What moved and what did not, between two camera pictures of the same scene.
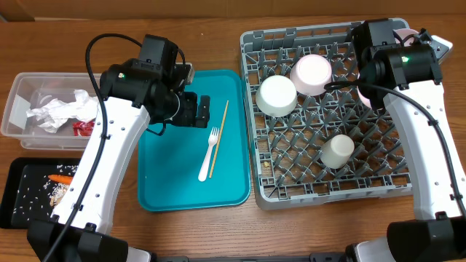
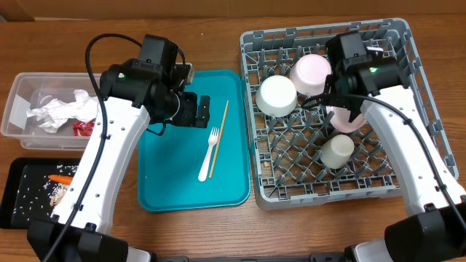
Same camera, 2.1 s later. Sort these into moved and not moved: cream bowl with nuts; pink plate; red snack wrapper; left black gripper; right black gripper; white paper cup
Moved: right black gripper; pink plate
Not moved: red snack wrapper; cream bowl with nuts; left black gripper; white paper cup
